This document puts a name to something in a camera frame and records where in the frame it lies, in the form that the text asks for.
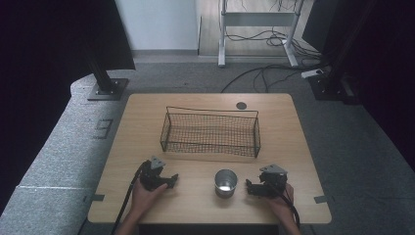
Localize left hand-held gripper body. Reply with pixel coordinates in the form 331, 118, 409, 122
139, 155, 168, 192

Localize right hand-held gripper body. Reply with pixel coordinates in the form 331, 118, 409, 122
257, 164, 289, 199

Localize silver metal cup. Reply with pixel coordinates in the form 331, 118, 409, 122
213, 168, 239, 199

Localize black wire mesh basket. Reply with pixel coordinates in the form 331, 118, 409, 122
160, 106, 261, 159

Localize person's right hand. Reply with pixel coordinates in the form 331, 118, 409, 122
264, 183, 295, 223

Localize person's left hand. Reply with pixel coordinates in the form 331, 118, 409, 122
129, 179, 169, 220

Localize grey floor socket hatch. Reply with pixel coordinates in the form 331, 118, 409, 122
92, 118, 115, 140

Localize black metal stand with base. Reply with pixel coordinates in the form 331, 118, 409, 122
307, 0, 376, 106
81, 0, 130, 102

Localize white power strip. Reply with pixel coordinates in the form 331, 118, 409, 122
300, 68, 325, 79

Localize black curtain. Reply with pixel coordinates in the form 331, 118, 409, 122
0, 0, 137, 216
300, 0, 415, 170

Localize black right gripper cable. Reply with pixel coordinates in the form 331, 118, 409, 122
267, 181, 301, 229

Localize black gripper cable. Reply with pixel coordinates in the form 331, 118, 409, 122
110, 161, 149, 235
267, 181, 301, 229

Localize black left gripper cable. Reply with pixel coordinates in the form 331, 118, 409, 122
110, 161, 149, 235

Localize black floor cables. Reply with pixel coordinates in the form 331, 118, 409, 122
220, 26, 331, 94

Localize white metal desk frame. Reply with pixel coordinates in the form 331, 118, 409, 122
217, 0, 306, 69

